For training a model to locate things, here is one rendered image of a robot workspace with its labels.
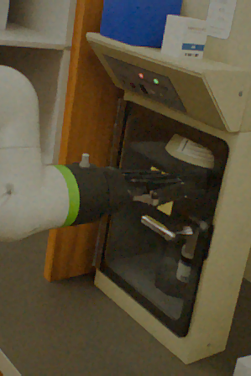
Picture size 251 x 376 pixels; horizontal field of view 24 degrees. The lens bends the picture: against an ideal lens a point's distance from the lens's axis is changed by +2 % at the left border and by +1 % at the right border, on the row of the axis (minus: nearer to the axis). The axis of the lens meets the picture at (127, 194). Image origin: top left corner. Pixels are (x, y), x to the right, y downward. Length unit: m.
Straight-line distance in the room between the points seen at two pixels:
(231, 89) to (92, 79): 0.38
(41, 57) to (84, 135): 1.11
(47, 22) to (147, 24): 1.28
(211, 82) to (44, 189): 0.31
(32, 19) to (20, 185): 1.68
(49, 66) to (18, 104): 1.51
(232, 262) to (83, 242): 0.40
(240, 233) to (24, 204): 0.48
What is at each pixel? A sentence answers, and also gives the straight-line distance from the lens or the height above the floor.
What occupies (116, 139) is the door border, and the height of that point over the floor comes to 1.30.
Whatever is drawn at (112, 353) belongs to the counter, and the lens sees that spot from 1.18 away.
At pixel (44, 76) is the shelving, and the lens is 2.31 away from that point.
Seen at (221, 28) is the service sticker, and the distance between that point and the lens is 1.04.
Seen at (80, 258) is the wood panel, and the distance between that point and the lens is 1.39.
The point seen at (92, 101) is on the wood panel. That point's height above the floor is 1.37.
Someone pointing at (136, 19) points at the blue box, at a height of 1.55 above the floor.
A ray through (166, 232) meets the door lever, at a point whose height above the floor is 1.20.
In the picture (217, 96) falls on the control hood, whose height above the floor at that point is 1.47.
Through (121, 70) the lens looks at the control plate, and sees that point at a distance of 1.11.
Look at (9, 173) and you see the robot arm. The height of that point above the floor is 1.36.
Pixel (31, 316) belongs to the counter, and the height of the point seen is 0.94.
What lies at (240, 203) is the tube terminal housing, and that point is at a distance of 1.07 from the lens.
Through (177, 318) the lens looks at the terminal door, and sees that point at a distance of 1.15.
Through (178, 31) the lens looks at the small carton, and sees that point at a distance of 0.99.
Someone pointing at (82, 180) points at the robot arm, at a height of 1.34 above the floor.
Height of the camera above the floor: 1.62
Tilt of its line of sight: 20 degrees down
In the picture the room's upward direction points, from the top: 10 degrees clockwise
